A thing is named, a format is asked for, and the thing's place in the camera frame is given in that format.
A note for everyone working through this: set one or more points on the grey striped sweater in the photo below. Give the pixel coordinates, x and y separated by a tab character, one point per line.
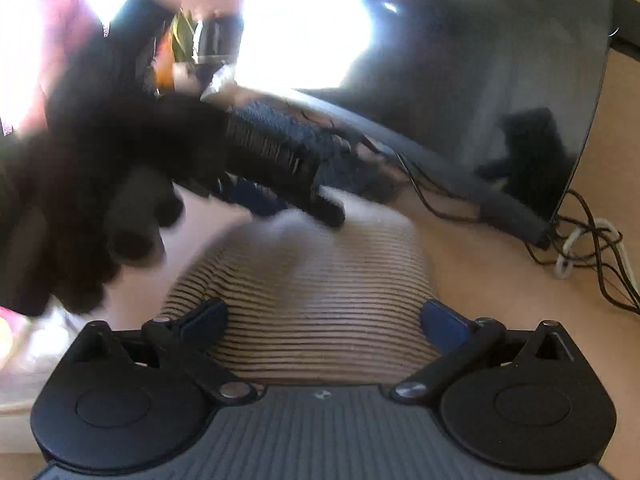
310	300

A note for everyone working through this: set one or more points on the person's left hand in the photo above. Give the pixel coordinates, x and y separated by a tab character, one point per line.
90	185

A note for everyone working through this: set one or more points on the black curved monitor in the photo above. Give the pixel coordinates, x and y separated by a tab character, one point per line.
450	60

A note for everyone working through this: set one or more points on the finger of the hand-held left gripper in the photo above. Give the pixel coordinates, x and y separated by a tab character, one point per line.
255	200

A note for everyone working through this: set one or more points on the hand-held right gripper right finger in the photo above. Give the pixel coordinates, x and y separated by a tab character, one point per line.
445	327

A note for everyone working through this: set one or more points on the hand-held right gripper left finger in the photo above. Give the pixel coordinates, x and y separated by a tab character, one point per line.
205	325

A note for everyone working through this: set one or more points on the black keyboard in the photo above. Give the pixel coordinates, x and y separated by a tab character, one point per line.
360	170

